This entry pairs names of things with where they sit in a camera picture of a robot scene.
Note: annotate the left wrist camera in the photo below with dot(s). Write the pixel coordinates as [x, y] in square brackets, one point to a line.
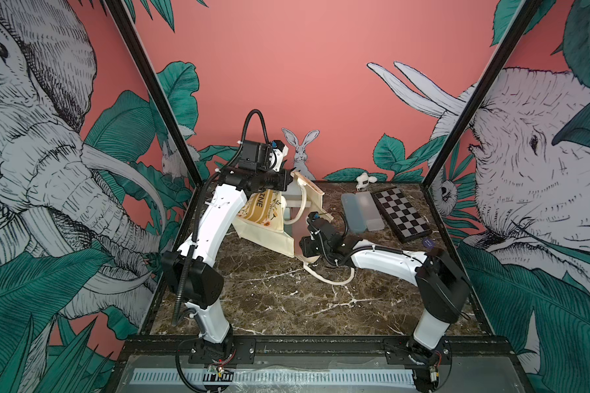
[262, 157]

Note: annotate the small purple round sticker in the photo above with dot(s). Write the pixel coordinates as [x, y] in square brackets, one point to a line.
[428, 243]

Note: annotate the translucent white pencil case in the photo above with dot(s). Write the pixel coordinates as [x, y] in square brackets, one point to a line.
[370, 213]

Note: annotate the black front mounting rail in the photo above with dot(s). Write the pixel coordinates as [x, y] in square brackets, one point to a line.
[248, 350]

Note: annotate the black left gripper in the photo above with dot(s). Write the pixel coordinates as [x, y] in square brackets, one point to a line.
[283, 180]

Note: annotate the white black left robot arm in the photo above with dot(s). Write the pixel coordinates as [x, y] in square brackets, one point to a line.
[189, 269]

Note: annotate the small white toy figure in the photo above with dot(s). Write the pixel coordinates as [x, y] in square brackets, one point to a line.
[364, 180]

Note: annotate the cream floral canvas tote bag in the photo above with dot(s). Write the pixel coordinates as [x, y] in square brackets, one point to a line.
[271, 219]

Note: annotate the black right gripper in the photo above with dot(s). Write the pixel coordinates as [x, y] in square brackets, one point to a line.
[306, 241]

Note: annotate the black white chessboard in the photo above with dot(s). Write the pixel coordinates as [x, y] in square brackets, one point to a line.
[402, 217]

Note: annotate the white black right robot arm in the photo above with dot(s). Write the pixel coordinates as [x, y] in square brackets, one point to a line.
[443, 285]

